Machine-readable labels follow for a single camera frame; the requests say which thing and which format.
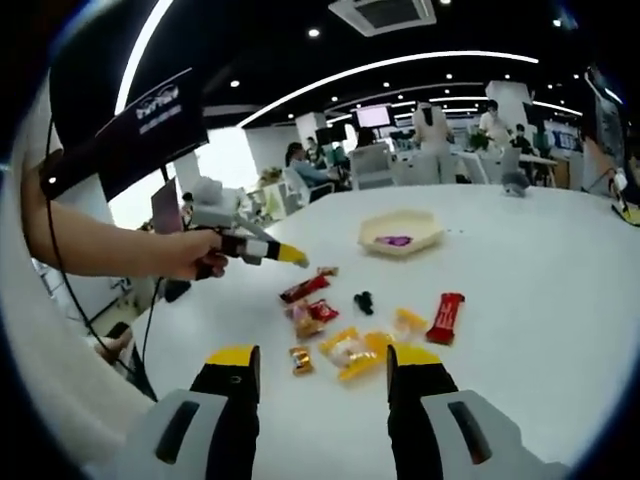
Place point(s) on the purple food packet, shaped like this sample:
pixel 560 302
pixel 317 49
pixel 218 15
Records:
pixel 395 241

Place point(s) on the black food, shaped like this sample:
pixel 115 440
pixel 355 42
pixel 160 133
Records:
pixel 364 301

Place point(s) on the small orange food packet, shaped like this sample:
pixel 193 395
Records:
pixel 327 272
pixel 302 361

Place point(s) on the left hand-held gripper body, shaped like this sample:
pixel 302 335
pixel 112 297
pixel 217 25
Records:
pixel 215 205

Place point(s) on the long ceiling light strip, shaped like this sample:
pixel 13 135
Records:
pixel 136 55
pixel 400 60

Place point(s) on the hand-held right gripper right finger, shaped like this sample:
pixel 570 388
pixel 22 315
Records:
pixel 415 400

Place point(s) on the dark red food bar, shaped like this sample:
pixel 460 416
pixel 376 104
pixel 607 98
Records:
pixel 305 289

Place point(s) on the yellow cloth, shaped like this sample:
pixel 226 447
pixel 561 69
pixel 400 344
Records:
pixel 627 214

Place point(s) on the potted plant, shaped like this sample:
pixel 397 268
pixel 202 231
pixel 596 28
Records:
pixel 480 141

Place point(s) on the grey cloth bundle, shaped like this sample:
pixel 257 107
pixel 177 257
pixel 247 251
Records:
pixel 515 184

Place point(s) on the cream hexagonal container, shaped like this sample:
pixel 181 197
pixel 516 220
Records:
pixel 390 220

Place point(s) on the yellow food packet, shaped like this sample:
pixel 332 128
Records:
pixel 410 320
pixel 350 355

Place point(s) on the ceiling air conditioner vent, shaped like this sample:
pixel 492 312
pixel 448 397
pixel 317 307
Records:
pixel 385 15

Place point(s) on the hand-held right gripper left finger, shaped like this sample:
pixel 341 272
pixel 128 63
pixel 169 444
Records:
pixel 225 400

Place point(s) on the bright red food bar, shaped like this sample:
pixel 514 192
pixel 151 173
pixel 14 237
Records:
pixel 445 320

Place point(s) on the black hanging sign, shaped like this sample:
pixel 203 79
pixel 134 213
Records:
pixel 150 130

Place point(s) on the tan food packet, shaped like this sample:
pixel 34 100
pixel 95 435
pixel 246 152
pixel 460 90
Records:
pixel 302 327

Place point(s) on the wall monitor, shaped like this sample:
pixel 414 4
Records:
pixel 372 116

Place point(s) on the small red food packet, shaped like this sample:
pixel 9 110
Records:
pixel 325 311

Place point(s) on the black computer mouse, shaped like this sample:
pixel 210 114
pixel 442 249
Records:
pixel 177 291

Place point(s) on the person's white shirt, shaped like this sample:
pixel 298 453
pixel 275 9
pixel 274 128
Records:
pixel 50 375

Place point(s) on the person's left hand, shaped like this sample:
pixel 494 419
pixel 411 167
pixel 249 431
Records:
pixel 197 255

